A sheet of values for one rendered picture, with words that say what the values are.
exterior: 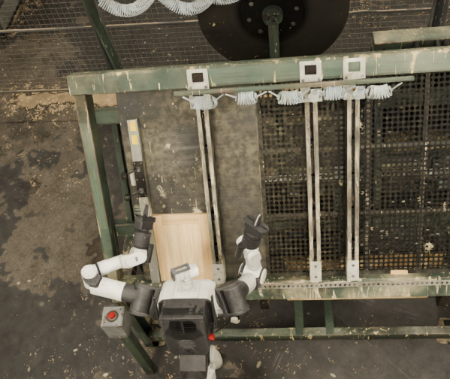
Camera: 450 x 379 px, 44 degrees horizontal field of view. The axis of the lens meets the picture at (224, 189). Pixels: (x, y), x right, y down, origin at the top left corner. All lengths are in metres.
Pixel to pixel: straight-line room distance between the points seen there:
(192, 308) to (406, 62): 1.47
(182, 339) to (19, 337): 2.04
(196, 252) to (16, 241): 2.13
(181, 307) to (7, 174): 3.11
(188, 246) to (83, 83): 1.03
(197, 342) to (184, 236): 0.68
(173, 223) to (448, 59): 1.58
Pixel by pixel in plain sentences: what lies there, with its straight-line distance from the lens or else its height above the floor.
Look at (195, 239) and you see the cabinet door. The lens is 3.04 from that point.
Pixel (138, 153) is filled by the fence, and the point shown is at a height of 1.55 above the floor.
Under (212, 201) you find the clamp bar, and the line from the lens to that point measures 2.91.
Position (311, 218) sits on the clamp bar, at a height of 1.24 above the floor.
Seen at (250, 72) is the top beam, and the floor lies 1.91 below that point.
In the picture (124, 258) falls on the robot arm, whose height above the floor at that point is 1.36.
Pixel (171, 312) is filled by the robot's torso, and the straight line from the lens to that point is 2.54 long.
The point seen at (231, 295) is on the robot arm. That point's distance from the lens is 2.58.
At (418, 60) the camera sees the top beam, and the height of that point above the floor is 1.91.
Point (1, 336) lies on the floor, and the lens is 4.49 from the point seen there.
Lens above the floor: 3.68
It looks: 54 degrees down
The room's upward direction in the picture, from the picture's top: 12 degrees counter-clockwise
